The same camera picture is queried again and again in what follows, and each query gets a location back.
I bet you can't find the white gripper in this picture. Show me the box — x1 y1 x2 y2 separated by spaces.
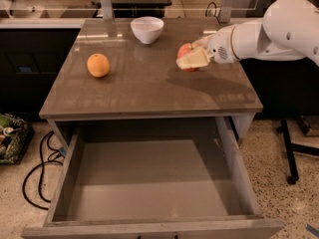
176 25 237 70

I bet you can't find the red apple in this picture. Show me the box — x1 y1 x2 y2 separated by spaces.
176 43 197 72

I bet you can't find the grey open drawer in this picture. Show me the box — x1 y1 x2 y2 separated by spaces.
22 118 283 239

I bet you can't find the grey counter cabinet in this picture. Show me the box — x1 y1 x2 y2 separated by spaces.
40 18 262 145

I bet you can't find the black floor cable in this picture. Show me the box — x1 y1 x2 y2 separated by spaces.
21 130 65 212

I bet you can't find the orange fruit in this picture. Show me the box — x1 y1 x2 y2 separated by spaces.
87 54 110 78

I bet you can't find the white ceramic bowl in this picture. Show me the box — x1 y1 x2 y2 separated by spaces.
131 16 164 44

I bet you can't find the dark basket with items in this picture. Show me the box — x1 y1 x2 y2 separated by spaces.
0 114 34 164

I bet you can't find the black stand leg with caster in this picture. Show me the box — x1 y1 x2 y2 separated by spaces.
277 119 319 185

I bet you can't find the dark background table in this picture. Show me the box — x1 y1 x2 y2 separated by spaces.
97 0 171 19

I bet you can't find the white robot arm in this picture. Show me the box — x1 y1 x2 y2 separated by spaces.
176 0 319 70

